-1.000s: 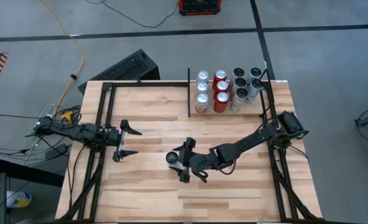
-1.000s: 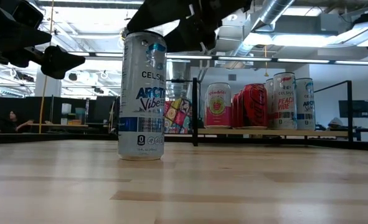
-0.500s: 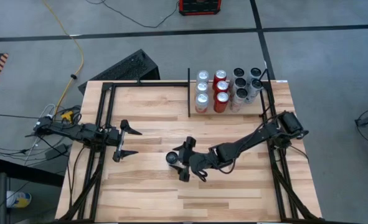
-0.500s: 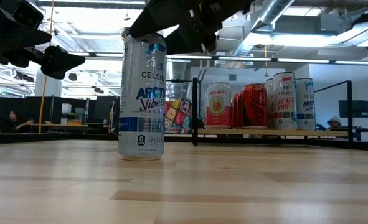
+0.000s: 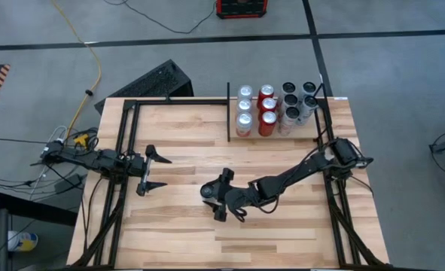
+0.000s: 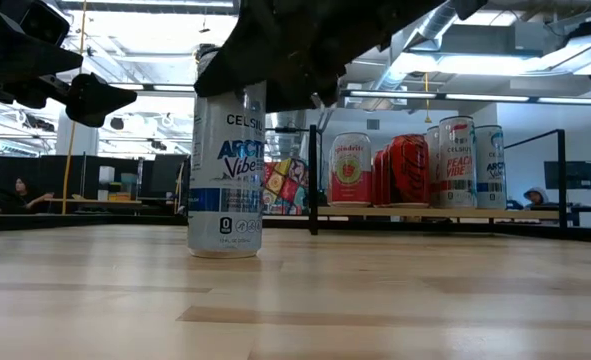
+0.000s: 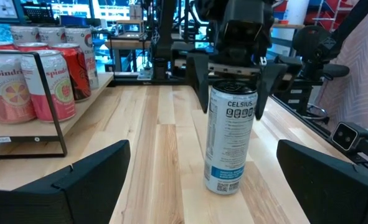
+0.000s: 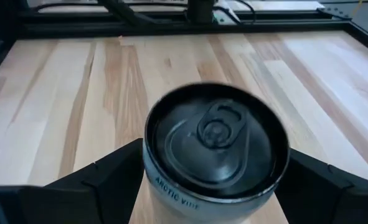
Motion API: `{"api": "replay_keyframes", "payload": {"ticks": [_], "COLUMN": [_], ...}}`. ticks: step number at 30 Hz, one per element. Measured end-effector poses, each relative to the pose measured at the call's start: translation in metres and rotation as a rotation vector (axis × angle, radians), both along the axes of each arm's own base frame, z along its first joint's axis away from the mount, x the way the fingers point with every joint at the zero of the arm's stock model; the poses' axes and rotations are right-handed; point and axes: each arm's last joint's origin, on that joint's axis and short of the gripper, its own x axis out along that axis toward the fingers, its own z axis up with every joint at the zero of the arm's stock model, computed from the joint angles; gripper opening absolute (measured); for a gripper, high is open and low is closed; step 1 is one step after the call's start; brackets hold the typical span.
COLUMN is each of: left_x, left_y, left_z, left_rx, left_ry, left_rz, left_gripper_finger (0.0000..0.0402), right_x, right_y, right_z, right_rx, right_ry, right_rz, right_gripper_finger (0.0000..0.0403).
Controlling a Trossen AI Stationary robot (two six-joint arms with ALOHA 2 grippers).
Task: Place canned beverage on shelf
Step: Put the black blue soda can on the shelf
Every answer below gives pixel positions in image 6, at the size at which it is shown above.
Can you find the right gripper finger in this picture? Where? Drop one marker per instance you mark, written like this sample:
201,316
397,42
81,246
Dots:
235,75
300,97

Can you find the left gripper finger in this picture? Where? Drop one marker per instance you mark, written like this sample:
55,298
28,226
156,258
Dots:
97,100
20,52

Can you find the white and red soda can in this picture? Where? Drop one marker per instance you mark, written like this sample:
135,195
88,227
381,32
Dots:
350,170

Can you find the clear bottle black cap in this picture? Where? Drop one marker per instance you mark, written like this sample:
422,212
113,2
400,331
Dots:
225,190

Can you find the small black ceiling-hung device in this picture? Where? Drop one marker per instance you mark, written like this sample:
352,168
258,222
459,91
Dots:
117,123

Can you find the white column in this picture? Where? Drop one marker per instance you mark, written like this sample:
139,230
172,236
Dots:
77,137

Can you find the ceiling light strip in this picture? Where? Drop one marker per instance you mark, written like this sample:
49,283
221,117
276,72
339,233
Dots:
475,96
165,87

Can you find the white box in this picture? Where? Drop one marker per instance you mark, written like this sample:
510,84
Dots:
106,176

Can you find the black partition panel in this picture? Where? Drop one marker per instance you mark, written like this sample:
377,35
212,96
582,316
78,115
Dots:
167,180
75,175

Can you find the teal box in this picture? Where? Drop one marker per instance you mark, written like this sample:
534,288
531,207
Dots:
128,179

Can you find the wooden desk top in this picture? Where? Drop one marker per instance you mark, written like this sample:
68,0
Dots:
95,201

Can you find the person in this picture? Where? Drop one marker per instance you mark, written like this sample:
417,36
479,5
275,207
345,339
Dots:
536,196
20,197

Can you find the black monitor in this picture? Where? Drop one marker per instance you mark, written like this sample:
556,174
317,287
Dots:
569,175

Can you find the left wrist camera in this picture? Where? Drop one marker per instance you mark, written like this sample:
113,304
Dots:
45,22

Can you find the silver ventilation duct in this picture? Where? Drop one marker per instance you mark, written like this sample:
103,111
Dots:
420,30

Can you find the black aluminium rig frame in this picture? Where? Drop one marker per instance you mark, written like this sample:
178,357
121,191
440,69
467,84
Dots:
100,221

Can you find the wooden shelf with black frame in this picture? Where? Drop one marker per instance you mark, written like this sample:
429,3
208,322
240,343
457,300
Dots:
475,214

